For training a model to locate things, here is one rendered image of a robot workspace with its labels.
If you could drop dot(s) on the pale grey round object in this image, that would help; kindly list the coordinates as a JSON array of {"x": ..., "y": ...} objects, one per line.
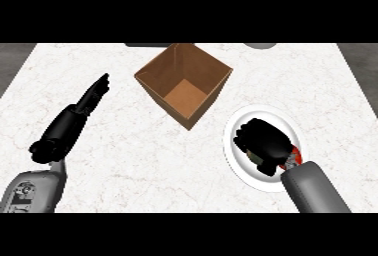
[{"x": 261, "y": 45}]

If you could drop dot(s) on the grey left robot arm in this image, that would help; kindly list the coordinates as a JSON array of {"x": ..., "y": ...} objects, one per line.
[{"x": 35, "y": 191}]

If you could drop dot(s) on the dark grey flat object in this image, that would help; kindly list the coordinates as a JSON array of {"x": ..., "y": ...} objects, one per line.
[{"x": 148, "y": 44}]

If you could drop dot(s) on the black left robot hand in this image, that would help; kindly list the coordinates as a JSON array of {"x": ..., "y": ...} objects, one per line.
[{"x": 64, "y": 126}]

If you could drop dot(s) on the brown cardboard box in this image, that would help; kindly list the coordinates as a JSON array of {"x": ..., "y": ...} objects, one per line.
[{"x": 185, "y": 83}]

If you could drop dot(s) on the green squash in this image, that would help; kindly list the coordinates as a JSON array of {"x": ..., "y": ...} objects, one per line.
[{"x": 253, "y": 156}]

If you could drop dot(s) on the white round plate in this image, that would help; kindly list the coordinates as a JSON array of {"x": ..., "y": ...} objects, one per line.
[{"x": 237, "y": 156}]

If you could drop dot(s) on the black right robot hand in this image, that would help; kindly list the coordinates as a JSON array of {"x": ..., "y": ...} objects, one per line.
[{"x": 267, "y": 141}]

